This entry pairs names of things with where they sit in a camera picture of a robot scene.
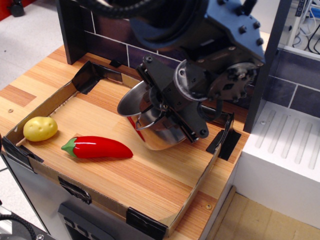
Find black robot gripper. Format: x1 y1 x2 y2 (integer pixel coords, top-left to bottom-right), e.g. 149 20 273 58
136 55 209 143

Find shiny metal pot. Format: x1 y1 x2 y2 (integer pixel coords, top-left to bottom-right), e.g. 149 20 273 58
117 81 187 151

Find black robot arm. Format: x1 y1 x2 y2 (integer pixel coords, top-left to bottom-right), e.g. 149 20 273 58
79 0 265 142

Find taped cardboard fence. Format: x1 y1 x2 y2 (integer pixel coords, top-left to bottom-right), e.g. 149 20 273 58
2 61 234 240

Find red toy chili pepper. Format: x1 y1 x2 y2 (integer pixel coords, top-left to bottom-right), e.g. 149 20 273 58
61 136 133 159

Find yellow toy potato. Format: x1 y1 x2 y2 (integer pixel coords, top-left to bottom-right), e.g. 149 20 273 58
23 116 58 142

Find white toy sink drainboard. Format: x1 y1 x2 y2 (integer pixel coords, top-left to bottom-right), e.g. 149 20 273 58
233 102 320 228

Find black toy oven front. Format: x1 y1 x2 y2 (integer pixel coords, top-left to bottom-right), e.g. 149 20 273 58
57 202 118 240

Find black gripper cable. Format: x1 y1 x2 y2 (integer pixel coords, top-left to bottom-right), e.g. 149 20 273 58
196 98 224 123

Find dark grey shelf post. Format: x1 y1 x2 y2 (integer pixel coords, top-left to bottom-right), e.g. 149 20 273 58
243 0 291 133

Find white cables in background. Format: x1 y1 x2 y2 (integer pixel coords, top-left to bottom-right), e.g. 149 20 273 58
287 0 320 55

